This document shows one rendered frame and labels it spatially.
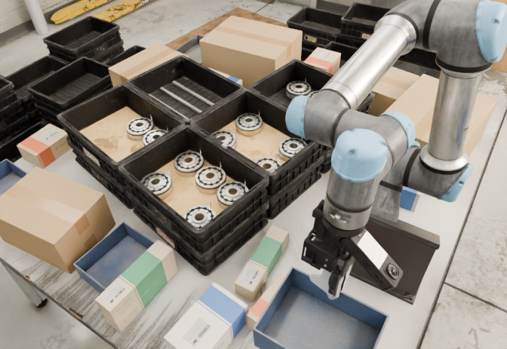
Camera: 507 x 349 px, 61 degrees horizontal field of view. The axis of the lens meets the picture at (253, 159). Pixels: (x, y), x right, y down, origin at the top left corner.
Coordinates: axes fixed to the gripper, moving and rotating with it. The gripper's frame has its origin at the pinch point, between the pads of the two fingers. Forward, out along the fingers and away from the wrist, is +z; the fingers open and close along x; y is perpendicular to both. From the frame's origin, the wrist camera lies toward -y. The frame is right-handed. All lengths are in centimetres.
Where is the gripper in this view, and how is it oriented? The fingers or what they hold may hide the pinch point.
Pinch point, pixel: (337, 294)
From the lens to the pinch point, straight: 88.5
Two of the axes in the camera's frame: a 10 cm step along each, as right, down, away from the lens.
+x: -5.6, 4.9, -6.7
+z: -0.4, 7.9, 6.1
